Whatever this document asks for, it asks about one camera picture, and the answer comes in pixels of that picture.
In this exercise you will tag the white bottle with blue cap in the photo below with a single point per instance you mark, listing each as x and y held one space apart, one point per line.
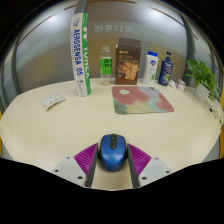
150 68

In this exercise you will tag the floral pastel mouse pad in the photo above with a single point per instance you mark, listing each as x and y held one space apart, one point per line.
141 100

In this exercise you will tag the green potted plant, white pot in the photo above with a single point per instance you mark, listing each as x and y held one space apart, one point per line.
204 80

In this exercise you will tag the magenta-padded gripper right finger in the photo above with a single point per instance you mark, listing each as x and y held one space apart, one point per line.
138 159

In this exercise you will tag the dark blue shampoo bottle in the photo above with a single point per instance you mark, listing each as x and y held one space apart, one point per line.
165 70

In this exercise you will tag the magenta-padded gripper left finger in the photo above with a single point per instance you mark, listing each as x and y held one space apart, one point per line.
86 159

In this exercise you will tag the small patterned tissue packet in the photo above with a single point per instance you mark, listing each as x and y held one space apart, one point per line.
52 100

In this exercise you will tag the clear bottle with green label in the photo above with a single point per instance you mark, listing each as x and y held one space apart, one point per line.
106 66

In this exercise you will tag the white green shuttlecock tube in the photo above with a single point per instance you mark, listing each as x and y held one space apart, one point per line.
80 56

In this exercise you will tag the brown cracker box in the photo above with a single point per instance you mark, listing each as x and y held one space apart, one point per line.
127 63

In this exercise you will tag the blue and black computer mouse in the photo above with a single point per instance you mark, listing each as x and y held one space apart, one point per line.
112 153

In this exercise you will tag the small white jar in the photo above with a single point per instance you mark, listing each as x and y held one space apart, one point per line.
180 85

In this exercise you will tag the small crumpled white wrapper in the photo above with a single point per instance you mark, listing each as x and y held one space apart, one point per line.
172 84

